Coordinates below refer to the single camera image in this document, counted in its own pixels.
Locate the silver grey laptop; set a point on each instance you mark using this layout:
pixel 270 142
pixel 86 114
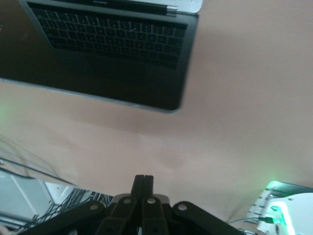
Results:
pixel 110 73

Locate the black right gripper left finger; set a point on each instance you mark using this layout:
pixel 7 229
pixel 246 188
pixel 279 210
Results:
pixel 138 186

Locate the grey equipment box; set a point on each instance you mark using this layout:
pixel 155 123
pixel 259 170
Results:
pixel 22 195

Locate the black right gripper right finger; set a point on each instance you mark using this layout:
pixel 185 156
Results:
pixel 149 186

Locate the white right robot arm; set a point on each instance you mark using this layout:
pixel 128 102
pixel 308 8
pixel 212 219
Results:
pixel 298 208

